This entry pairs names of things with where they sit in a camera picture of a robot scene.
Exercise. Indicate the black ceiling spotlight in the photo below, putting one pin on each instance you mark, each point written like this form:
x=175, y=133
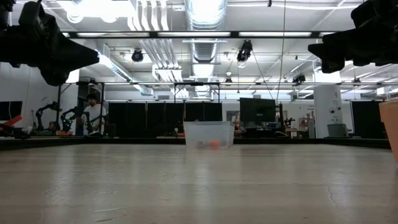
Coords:
x=244, y=49
x=299, y=78
x=137, y=56

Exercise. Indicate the white square pillar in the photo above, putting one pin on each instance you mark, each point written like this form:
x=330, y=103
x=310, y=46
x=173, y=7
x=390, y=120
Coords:
x=328, y=105

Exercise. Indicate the grey bin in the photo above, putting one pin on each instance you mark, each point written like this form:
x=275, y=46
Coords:
x=337, y=130

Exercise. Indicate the background black robot arm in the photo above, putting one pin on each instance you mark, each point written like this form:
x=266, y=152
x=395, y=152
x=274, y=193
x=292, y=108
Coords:
x=71, y=119
x=46, y=115

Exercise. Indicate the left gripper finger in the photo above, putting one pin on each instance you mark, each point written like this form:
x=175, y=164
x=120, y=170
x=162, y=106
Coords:
x=56, y=77
x=79, y=56

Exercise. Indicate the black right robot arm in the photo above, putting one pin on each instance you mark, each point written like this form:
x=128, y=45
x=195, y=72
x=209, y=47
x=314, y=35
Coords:
x=394, y=37

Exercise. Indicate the red foam tube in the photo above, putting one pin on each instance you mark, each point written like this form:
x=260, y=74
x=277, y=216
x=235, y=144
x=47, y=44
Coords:
x=9, y=120

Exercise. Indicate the black table frame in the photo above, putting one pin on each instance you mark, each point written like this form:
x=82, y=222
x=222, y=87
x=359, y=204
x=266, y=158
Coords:
x=280, y=141

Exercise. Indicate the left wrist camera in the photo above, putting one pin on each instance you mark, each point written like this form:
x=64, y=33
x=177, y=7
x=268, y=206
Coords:
x=37, y=15

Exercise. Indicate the clear plastic bin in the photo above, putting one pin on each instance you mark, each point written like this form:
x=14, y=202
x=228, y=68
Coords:
x=199, y=130

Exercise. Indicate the black panel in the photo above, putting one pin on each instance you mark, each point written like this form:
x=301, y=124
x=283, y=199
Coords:
x=367, y=119

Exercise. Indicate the black partition wall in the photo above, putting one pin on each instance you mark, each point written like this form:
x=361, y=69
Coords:
x=155, y=119

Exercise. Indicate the person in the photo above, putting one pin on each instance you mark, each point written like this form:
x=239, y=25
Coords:
x=94, y=115

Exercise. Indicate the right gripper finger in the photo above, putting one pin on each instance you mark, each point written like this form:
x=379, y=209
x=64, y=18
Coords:
x=326, y=46
x=330, y=65

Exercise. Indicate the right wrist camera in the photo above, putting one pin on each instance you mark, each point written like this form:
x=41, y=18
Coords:
x=368, y=12

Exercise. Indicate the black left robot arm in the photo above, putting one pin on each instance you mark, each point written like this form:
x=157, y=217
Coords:
x=4, y=43

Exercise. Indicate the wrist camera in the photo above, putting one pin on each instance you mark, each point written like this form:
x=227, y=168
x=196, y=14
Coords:
x=368, y=12
x=37, y=15

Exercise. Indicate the silver ventilation duct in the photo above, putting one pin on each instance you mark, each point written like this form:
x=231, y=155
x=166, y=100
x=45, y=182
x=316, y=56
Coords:
x=205, y=18

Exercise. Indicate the black background station frame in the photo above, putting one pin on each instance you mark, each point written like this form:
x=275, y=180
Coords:
x=58, y=96
x=196, y=83

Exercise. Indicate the black overhead rig beam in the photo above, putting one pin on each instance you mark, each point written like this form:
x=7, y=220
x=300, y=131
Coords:
x=153, y=34

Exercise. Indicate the black wall monitor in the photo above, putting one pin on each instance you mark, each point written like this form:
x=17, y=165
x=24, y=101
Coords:
x=11, y=109

